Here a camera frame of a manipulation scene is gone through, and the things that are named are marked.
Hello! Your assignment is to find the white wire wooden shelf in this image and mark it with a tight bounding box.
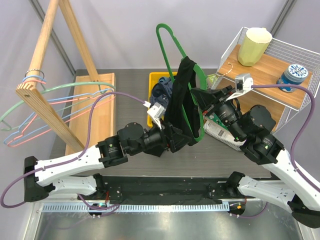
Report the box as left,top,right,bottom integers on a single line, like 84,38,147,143
215,27,320,133

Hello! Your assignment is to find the dark navy tank top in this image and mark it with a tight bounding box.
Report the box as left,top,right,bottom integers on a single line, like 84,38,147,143
149,76,173,109

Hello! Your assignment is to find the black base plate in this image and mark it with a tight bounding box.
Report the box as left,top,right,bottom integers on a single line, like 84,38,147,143
77,174,257,204

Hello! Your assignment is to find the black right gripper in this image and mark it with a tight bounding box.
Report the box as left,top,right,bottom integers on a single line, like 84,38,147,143
191,84,247,141

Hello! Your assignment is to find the pale green mug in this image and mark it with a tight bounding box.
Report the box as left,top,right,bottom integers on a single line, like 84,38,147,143
237,27,273,67

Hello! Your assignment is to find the dark green hanger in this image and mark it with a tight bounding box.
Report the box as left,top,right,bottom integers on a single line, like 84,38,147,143
155,23,207,142

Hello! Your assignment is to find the light blue wire hanger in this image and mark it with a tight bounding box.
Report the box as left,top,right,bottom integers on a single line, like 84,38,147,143
3,85,116,147

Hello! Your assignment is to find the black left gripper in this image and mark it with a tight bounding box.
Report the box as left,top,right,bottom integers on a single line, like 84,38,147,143
129,117,192,156

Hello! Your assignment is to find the green box on shelf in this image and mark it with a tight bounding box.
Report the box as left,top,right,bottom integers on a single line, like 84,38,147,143
206,74,220,89

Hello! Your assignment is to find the slotted metal rail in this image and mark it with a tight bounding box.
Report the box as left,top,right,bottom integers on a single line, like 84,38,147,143
42,201,230,213

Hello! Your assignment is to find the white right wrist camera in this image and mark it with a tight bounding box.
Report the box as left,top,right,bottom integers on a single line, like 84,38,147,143
226,73,254,101

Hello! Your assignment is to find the wooden clothes rack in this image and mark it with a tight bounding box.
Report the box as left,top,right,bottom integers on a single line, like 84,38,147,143
15,0,117,157

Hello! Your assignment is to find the blue lidded jar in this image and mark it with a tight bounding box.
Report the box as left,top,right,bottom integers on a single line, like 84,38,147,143
276,64,309,85

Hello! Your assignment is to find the mint green hanger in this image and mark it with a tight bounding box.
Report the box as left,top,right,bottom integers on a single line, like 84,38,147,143
0,81,116,132

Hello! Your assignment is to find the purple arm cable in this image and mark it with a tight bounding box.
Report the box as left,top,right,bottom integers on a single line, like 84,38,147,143
234,83,320,219
0,91,148,221

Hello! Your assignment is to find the black tank top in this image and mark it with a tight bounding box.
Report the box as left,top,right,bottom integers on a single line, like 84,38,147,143
161,57,200,146

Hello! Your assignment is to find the yellow plastic tray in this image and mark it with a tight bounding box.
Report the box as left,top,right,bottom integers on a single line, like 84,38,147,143
147,71,178,128

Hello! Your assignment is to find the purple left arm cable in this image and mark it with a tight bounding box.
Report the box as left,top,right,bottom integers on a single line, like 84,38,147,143
0,91,148,221

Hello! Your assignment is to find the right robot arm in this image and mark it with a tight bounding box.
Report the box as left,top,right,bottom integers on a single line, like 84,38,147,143
190,85,320,229

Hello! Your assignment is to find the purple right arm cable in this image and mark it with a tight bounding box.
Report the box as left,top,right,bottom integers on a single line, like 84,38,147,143
234,83,320,219

